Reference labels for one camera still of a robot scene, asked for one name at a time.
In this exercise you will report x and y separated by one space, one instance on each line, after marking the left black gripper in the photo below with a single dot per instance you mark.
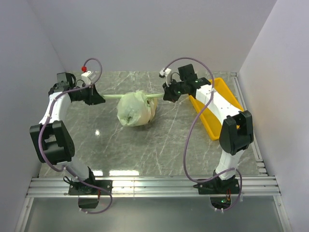
92 97

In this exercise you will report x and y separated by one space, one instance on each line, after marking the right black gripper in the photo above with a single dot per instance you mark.
170 95

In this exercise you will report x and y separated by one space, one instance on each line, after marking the pale green plastic bag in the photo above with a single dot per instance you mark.
135 108

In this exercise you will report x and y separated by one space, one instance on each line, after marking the yellow plastic tray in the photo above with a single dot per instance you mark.
224 103

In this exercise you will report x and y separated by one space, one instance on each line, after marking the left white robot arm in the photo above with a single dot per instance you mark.
51 139

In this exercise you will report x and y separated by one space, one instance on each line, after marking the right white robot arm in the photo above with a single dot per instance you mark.
236 125

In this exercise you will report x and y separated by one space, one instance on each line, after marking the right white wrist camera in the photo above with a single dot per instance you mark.
166 74

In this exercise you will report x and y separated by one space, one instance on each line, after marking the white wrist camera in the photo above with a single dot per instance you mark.
88 77
166 74

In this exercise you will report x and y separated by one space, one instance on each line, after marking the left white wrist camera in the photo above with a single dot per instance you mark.
88 77

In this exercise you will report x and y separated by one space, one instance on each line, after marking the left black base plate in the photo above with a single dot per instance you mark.
78 188

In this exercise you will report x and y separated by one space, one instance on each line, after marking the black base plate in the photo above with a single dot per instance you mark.
78 188
218 186

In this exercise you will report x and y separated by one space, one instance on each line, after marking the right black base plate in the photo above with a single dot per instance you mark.
218 186

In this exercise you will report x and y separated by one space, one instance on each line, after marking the aluminium mounting rail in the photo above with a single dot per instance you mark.
150 187

